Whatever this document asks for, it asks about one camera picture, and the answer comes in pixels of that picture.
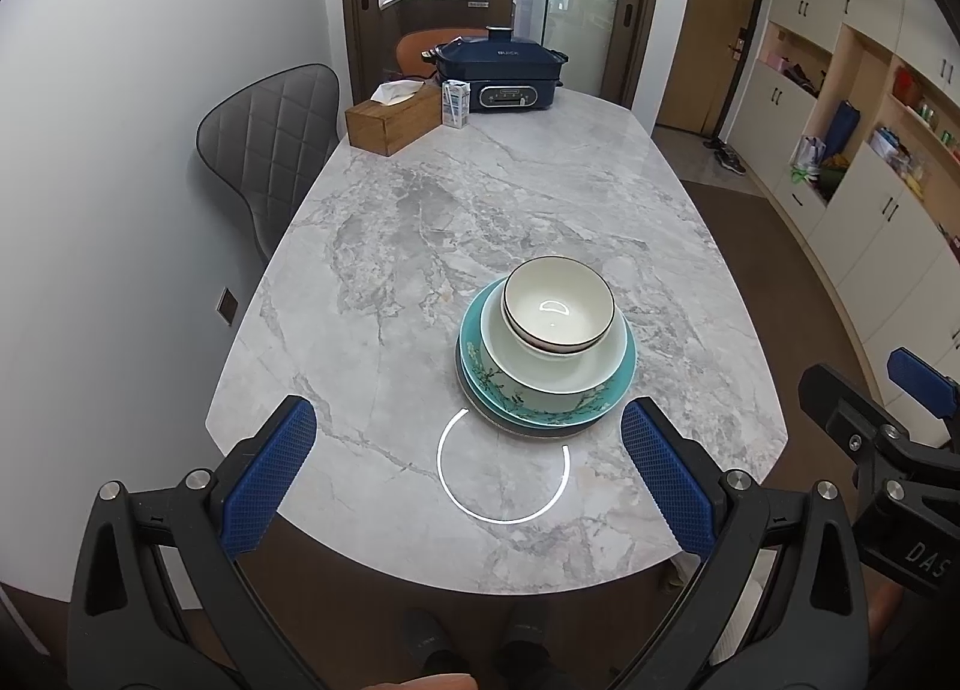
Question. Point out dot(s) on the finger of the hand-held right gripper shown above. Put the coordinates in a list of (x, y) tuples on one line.
[(922, 379), (840, 409)]

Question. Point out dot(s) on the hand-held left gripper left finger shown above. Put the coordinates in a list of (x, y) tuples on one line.
[(270, 469)]

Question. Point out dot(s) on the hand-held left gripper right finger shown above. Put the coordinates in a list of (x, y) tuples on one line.
[(664, 469)]

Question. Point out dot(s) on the large white bowl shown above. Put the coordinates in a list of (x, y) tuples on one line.
[(570, 369)]

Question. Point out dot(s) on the grey gradient plate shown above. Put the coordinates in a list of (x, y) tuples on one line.
[(525, 429)]

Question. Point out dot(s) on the large teal floral plate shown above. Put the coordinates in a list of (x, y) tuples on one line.
[(525, 405)]

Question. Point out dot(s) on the small white bowl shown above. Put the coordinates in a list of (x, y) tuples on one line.
[(562, 350)]

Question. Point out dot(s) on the dark-rimmed floral bowl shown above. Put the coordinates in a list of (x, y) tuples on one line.
[(559, 300)]

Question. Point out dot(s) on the person's right hand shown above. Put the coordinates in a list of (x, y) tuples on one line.
[(889, 604)]

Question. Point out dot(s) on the person's left hand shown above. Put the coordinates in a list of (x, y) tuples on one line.
[(420, 682)]

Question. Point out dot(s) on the dark slipper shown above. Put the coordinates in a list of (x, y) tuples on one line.
[(525, 652), (431, 649)]

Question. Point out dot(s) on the white shopping bag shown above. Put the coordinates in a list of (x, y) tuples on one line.
[(808, 154)]

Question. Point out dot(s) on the blue bag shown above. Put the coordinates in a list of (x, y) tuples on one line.
[(842, 131)]

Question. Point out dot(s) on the dark shoe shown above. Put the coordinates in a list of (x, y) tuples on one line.
[(732, 161), (716, 144)]

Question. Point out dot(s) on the grey quilted chair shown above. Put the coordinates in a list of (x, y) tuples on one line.
[(262, 142)]

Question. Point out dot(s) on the wooden tissue box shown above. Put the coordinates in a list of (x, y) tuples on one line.
[(390, 127)]

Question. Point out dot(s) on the white tissue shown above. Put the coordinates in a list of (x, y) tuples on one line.
[(396, 91)]

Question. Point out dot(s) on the white milk carton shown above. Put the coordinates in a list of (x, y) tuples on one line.
[(454, 105)]

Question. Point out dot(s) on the wooden entrance door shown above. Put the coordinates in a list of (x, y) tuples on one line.
[(709, 7)]

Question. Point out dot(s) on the dark blue electric cooker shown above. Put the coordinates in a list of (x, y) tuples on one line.
[(499, 64)]

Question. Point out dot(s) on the orange chair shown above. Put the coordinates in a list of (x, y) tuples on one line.
[(416, 49)]

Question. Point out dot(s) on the wall socket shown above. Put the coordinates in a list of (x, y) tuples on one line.
[(228, 306)]

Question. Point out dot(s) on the white wall cabinet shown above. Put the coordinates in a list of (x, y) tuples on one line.
[(877, 210)]

